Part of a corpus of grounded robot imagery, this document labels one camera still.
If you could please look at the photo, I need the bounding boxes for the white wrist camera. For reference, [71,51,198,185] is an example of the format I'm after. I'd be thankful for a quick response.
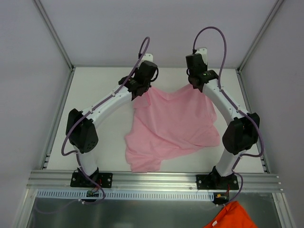
[196,47,208,65]
[141,53,153,62]

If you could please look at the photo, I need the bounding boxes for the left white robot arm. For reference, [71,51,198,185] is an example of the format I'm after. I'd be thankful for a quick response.
[61,60,159,189]

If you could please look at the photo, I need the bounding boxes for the slotted cable duct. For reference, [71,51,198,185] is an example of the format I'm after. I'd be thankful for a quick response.
[36,190,214,201]

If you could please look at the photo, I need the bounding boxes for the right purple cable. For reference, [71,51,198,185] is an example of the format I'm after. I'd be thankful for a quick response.
[191,26,265,202]

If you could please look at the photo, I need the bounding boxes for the orange t shirt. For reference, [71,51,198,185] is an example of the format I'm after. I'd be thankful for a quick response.
[204,201,257,228]

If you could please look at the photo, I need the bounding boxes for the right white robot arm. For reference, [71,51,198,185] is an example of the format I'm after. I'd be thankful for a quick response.
[186,53,260,190]

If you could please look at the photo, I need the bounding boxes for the pink t shirt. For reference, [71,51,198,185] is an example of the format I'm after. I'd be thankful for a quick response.
[125,85,220,173]

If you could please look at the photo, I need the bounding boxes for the aluminium frame post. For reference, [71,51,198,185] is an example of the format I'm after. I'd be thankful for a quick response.
[32,0,74,71]
[237,0,285,72]

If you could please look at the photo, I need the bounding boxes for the purple cable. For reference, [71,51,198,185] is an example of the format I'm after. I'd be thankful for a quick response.
[61,37,151,205]
[191,26,265,202]

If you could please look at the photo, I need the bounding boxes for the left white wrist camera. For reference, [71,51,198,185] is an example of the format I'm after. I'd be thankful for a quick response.
[141,53,153,62]

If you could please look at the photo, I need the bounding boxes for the right aluminium frame post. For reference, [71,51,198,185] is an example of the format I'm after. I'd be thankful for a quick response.
[237,0,285,72]

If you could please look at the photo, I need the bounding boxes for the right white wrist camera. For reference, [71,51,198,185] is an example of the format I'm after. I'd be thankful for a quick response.
[196,47,208,65]

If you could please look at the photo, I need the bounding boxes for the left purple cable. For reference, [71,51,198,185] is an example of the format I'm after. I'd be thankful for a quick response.
[61,37,151,205]

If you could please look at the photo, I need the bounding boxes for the aluminium mounting rail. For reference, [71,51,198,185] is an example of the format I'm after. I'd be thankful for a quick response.
[26,170,284,193]

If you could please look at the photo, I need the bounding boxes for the left aluminium frame post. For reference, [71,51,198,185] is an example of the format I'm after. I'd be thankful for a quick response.
[32,0,74,71]

